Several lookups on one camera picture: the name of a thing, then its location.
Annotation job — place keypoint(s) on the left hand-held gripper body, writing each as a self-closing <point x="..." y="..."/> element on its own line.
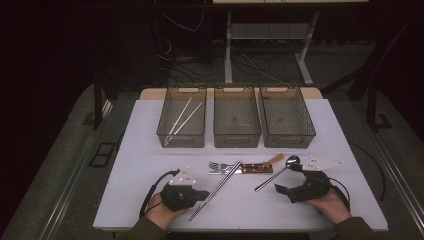
<point x="180" y="196"/>

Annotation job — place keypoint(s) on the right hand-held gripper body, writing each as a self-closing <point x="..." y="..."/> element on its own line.
<point x="313" y="188"/>

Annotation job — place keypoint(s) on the metal chopstick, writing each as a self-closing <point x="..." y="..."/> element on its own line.
<point x="214" y="190"/>

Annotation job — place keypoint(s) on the metal spoon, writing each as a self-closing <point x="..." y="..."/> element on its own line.
<point x="271" y="179"/>

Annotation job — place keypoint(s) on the wooden spatula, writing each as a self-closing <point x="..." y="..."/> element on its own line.
<point x="275" y="159"/>

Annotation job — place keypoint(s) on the smoky clear plastic bin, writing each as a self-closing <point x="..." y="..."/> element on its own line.
<point x="236" y="141"/>
<point x="196" y="140"/>
<point x="286" y="141"/>

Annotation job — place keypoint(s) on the white chopstick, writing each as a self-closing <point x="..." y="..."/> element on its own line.
<point x="180" y="116"/>
<point x="190" y="116"/>

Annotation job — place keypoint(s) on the person's right hand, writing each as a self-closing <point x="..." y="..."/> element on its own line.
<point x="333" y="206"/>

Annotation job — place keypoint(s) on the person's left hand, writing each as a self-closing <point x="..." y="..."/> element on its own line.
<point x="158" y="213"/>

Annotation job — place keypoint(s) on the white table cover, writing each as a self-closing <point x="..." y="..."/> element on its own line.
<point x="266" y="213"/>

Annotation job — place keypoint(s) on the black floor frames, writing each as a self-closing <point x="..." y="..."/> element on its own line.
<point x="102" y="155"/>

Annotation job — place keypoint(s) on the black metal stand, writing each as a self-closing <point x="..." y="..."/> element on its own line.
<point x="370" y="110"/>

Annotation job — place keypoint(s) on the tan wooden table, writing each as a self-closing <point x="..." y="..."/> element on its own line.
<point x="146" y="94"/>

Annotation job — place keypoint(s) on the metal floor rail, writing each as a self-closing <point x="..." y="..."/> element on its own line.
<point x="398" y="176"/>
<point x="73" y="186"/>

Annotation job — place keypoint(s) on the white-frame desk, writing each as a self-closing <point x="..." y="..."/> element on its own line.
<point x="228" y="50"/>

